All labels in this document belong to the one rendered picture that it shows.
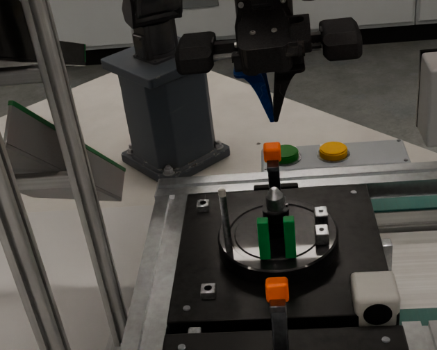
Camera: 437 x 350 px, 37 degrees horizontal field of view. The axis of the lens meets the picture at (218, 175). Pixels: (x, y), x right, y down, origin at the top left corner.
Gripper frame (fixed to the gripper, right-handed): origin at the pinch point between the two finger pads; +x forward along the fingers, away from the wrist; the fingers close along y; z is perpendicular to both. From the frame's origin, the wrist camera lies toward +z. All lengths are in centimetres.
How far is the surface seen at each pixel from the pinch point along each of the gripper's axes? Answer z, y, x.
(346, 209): -3.7, 7.9, 18.5
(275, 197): 3.7, -0.5, 11.1
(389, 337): 17.9, 9.7, 18.9
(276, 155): -1.3, -0.1, 8.6
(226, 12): -298, -29, 83
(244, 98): -61, -8, 28
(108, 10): -299, -97, 75
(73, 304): -0.5, -29.2, 28.9
